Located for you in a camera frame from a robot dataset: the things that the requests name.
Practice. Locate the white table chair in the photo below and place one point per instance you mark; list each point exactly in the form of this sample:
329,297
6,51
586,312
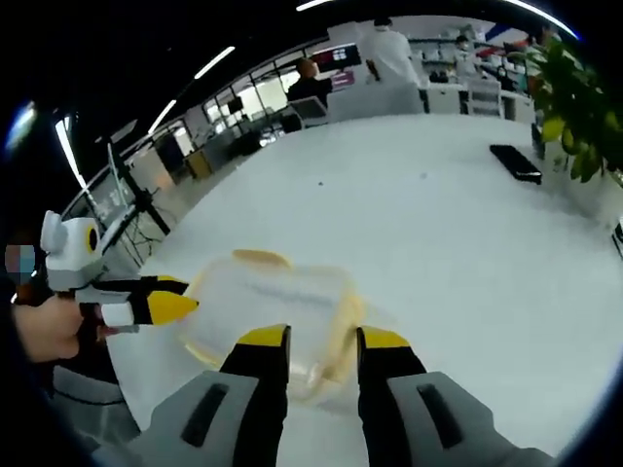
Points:
375,102

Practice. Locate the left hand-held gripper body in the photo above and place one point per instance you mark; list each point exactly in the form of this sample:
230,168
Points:
73,253

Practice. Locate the black phone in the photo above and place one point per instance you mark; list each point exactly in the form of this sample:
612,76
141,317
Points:
516,164

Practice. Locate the long ceiling light strip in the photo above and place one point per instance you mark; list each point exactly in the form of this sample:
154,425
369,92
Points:
550,14

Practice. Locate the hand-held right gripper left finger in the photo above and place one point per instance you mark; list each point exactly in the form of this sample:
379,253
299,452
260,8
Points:
253,384

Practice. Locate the black tripod stand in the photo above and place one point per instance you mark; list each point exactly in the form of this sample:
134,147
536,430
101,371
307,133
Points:
148,204

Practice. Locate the small screen on stand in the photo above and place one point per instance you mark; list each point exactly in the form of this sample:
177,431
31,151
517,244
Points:
235,104

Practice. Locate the green potted plant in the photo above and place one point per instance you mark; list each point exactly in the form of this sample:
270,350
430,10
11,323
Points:
579,97

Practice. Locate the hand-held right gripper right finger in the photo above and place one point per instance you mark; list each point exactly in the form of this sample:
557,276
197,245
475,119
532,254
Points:
389,384

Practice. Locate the wall monitor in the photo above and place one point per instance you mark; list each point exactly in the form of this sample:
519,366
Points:
338,56

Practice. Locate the grey mesh office chair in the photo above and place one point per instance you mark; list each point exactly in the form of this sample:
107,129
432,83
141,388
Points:
92,394

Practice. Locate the white office chair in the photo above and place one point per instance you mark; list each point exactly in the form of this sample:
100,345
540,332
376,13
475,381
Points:
309,112

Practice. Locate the brown cabinet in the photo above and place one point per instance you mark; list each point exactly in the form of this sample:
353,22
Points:
199,165

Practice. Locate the person's left hand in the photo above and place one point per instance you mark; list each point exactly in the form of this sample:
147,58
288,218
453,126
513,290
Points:
48,328

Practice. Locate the short ceiling light strip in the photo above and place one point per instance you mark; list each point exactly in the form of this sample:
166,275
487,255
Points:
162,116
214,62

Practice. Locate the white slatted chair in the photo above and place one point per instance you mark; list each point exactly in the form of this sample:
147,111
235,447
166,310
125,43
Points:
484,97

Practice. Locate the laptop on stand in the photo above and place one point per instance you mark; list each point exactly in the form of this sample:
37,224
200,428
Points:
117,219

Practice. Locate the curved ceiling light strip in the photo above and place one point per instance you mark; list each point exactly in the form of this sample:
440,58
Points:
68,151

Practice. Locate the clear container with plastic buckle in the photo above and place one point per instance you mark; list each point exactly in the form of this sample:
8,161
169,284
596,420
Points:
272,292

